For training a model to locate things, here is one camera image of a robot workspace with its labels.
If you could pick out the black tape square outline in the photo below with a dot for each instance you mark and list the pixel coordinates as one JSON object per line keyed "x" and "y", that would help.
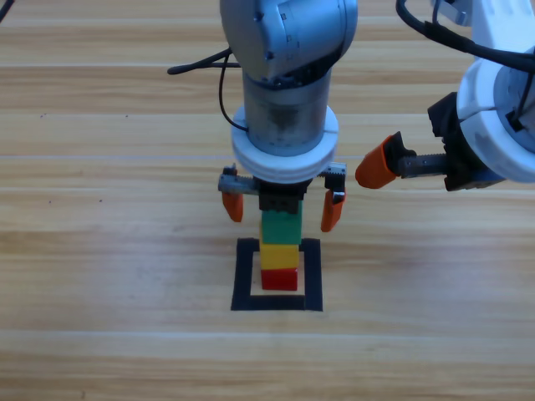
{"x": 276, "y": 304}

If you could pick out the red wooden cube block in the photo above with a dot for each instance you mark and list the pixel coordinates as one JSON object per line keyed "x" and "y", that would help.
{"x": 279, "y": 280}

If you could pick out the green wooden cube block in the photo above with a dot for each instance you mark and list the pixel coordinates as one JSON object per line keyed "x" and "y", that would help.
{"x": 280, "y": 229}

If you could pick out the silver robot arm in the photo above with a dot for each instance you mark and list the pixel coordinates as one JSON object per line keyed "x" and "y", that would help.
{"x": 288, "y": 104}
{"x": 493, "y": 104}

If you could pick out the yellow wooden cube block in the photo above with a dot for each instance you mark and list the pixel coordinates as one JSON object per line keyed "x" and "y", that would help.
{"x": 279, "y": 257}

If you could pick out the wrist camera assembly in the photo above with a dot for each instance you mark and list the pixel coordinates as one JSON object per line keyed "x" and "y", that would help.
{"x": 457, "y": 12}

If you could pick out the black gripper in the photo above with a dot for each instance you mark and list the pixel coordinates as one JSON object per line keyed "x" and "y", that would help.
{"x": 460, "y": 167}
{"x": 280, "y": 196}

